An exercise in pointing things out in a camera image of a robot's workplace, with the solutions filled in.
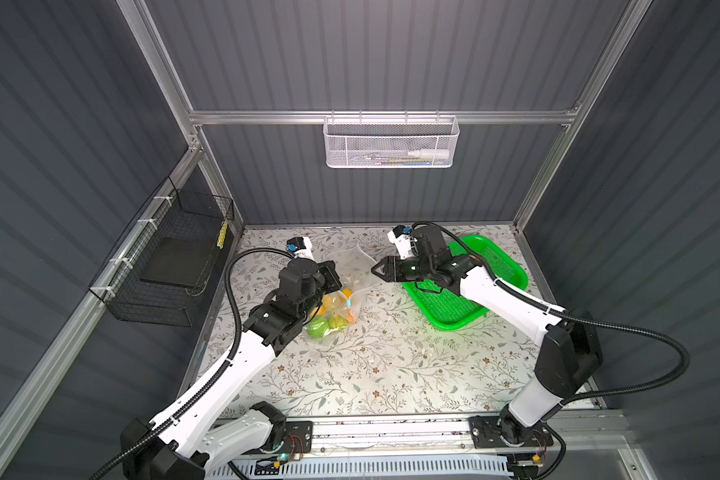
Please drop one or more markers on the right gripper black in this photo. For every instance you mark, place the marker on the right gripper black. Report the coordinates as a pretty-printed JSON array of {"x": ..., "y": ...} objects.
[{"x": 392, "y": 268}]

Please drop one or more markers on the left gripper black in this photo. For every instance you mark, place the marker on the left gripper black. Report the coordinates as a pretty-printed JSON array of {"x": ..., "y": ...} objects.
[{"x": 324, "y": 271}]

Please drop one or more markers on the yellow toy fruit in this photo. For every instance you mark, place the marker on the yellow toy fruit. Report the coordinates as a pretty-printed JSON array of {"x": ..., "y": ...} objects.
[{"x": 333, "y": 302}]

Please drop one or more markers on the clear zip top bag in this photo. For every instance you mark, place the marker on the clear zip top bag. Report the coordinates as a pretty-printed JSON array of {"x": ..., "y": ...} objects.
[{"x": 353, "y": 266}]

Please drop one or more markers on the yellow green toy pear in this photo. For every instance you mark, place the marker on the yellow green toy pear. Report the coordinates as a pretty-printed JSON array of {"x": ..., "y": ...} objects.
[{"x": 337, "y": 323}]

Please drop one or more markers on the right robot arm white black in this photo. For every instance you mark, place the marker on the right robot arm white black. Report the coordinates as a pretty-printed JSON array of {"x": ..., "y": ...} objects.
[{"x": 569, "y": 351}]

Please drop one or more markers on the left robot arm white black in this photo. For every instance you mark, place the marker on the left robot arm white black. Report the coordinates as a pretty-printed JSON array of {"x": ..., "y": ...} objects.
[{"x": 258, "y": 341}]

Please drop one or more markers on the green plastic basket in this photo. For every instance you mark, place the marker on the green plastic basket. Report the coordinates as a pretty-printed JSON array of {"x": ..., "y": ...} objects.
[{"x": 447, "y": 311}]

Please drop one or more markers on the black pad in basket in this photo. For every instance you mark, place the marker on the black pad in basket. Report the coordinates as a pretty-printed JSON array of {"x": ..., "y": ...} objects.
[{"x": 180, "y": 263}]

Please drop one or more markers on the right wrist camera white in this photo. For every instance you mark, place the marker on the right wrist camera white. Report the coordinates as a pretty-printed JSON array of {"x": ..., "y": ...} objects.
[{"x": 400, "y": 237}]

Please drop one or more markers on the white wire mesh basket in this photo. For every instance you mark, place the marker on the white wire mesh basket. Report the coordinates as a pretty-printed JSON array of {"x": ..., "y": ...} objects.
[{"x": 393, "y": 142}]

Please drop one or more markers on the black wire mesh basket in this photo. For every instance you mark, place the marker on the black wire mesh basket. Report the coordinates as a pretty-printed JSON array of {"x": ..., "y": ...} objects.
[{"x": 178, "y": 213}]

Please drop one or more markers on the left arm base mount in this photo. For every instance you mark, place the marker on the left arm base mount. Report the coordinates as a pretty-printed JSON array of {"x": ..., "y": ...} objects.
[{"x": 293, "y": 436}]

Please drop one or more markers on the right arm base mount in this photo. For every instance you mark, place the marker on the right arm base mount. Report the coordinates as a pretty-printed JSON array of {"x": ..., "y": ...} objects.
[{"x": 491, "y": 431}]

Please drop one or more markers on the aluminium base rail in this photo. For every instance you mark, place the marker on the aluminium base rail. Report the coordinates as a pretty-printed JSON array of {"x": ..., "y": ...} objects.
[{"x": 424, "y": 434}]

